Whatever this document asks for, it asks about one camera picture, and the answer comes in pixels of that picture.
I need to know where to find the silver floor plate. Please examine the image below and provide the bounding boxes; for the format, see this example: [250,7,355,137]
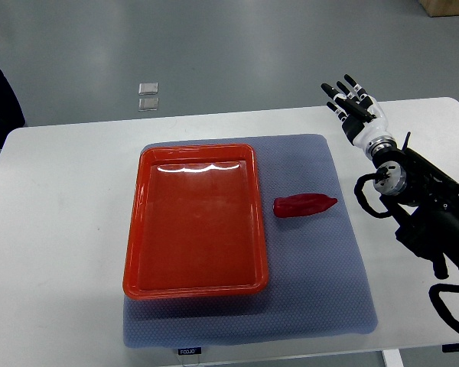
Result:
[138,97,159,112]
[138,82,158,96]

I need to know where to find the black loop cable lower right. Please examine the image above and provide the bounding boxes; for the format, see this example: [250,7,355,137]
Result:
[428,283,459,343]

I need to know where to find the blue-grey honeycomb mat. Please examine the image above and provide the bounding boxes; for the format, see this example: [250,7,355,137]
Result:
[123,134,377,349]

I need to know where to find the black table edge label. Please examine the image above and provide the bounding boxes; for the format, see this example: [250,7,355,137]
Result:
[441,343,459,353]

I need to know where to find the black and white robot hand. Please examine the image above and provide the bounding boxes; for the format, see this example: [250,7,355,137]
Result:
[321,74,397,160]

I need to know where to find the cardboard box corner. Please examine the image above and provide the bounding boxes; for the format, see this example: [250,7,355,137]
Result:
[419,0,459,17]

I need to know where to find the white table leg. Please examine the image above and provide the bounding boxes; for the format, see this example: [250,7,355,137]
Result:
[382,349,404,367]

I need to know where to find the black mat label tag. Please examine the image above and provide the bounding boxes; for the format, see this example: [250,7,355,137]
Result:
[177,347,202,356]

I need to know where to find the upper silver floor plate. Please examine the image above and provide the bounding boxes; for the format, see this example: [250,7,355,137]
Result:
[138,82,158,96]

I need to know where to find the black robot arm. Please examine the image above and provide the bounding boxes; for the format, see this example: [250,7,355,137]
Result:
[354,135,459,279]

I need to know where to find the red pepper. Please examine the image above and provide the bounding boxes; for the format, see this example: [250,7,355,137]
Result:
[273,193,338,218]

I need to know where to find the lower silver floor plate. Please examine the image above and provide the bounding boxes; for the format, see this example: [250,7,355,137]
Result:
[138,97,159,112]

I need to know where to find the red plastic tray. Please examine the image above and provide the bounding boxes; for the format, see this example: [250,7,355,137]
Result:
[122,144,269,300]

